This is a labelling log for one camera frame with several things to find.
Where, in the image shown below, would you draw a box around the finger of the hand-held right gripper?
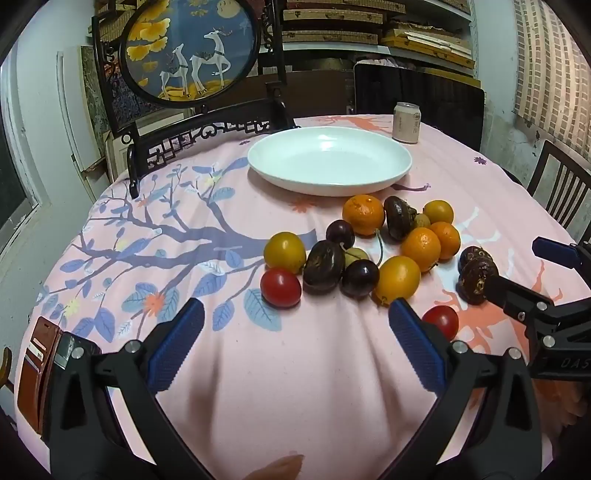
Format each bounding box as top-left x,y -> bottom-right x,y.
485,275 -> 591,366
532,236 -> 591,274

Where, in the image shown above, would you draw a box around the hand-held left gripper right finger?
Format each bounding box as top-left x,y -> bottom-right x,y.
388,298 -> 546,480

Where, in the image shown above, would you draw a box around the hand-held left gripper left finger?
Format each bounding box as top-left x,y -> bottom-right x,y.
48,298 -> 215,480

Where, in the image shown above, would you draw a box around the dark passion fruit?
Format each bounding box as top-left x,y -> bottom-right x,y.
456,258 -> 500,306
383,196 -> 419,241
302,240 -> 346,293

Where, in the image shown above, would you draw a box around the red tomato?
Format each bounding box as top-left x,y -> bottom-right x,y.
260,268 -> 302,308
421,305 -> 459,340

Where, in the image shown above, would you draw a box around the dark grapes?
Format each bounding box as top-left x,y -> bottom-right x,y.
458,246 -> 495,273

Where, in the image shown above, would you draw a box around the small orange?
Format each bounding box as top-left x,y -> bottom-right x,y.
400,227 -> 441,273
429,222 -> 461,260

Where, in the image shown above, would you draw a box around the large orange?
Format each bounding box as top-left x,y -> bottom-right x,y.
342,195 -> 386,237

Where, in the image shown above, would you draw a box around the white plate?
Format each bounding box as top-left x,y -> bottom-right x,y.
247,127 -> 413,197

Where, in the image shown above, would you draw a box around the person's left hand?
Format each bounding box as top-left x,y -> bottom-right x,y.
252,455 -> 305,480

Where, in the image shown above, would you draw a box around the dark wooden chair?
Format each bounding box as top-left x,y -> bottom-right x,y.
526,140 -> 591,232

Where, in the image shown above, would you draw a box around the dark plum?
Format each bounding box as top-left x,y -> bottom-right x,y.
340,259 -> 380,298
325,220 -> 356,250

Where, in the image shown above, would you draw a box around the beige beverage can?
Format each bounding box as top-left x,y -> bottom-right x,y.
392,102 -> 422,145

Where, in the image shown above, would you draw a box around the black chair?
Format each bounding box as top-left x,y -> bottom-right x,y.
353,62 -> 485,153

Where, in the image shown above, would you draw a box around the window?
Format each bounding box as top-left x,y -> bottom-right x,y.
0,60 -> 44,259

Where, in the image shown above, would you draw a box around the leaning framed pictures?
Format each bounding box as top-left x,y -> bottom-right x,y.
58,45 -> 116,176

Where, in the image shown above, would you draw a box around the round deer picture screen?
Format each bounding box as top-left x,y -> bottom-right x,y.
91,0 -> 296,199

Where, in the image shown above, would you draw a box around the shelf with flat boxes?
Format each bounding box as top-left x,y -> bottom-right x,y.
88,0 -> 476,77

